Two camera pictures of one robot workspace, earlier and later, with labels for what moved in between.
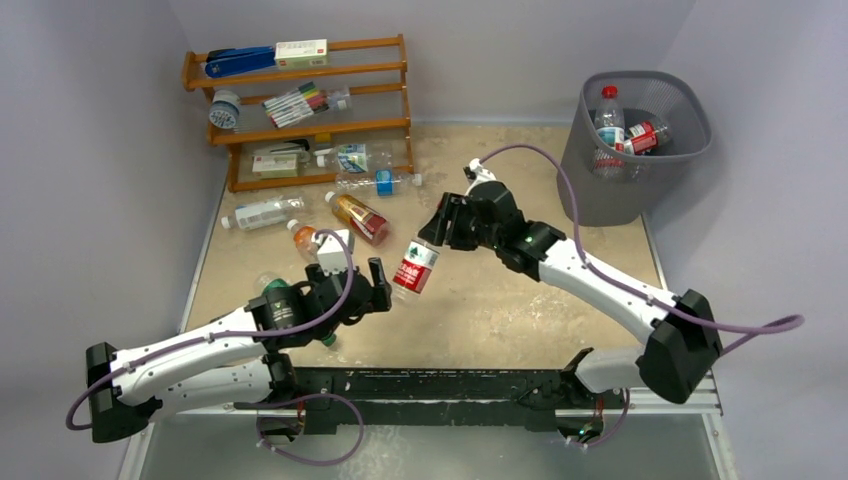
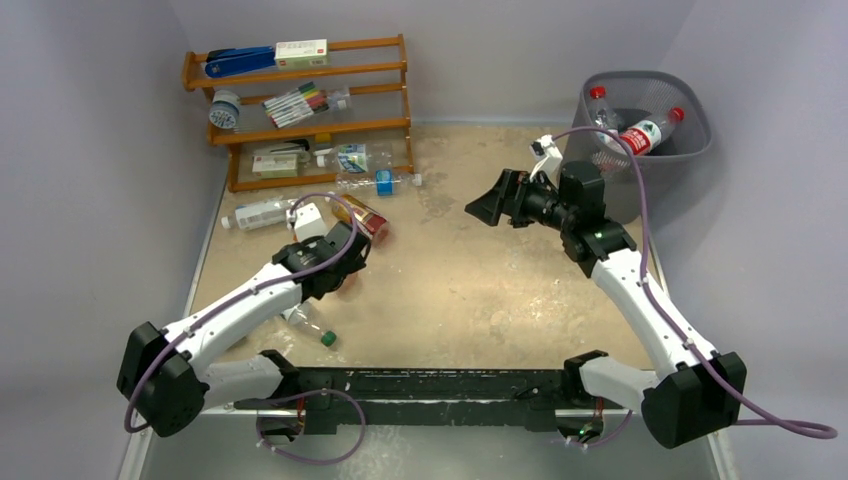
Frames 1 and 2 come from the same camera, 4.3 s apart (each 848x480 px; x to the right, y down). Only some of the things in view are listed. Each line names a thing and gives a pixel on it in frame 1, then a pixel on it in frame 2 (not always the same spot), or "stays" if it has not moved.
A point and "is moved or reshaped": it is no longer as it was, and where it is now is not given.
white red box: x=302 y=54 stays
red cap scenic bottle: x=609 y=119 is moved or reshaped
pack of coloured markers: x=296 y=105 stays
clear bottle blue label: x=381 y=181 stays
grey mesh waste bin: x=633 y=140 stays
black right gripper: x=453 y=221 -> x=514 y=201
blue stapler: x=227 y=61 stays
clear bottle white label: x=248 y=215 stays
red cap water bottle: x=413 y=268 -> x=645 y=135
